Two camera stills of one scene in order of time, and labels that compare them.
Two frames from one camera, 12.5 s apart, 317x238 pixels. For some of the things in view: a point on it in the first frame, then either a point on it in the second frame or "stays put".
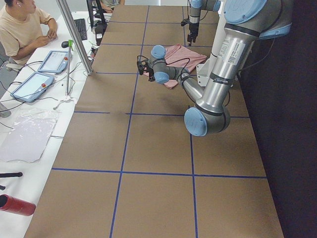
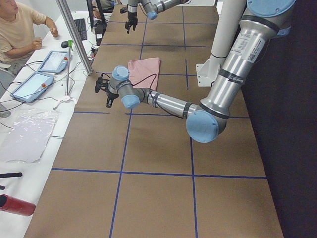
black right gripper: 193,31 → 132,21
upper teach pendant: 55,61 stays put
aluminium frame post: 75,34 stays put
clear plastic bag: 26,141 stays put
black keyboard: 80,25 stays put
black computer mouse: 65,44 stays put
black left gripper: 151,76 → 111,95
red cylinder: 9,203 stays put
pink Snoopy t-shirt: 178,56 → 141,69
